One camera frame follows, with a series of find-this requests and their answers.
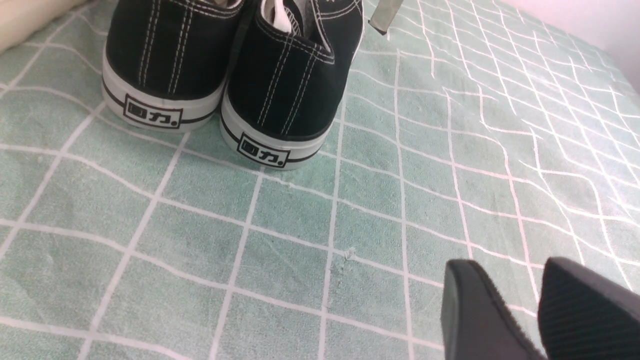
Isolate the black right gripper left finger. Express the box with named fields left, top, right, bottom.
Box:
left=440, top=259, right=546, bottom=360

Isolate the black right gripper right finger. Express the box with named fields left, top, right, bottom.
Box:
left=537, top=257, right=640, bottom=360

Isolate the black canvas sneaker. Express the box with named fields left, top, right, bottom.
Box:
left=220, top=0, right=365, bottom=171
left=102, top=0, right=245, bottom=133

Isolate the metal shoe rack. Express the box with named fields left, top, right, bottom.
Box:
left=368, top=0, right=403, bottom=35

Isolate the green checked tablecloth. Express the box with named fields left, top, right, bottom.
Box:
left=0, top=0, right=640, bottom=360

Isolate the right cream slide slipper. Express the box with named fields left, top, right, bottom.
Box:
left=0, top=0, right=86, bottom=53

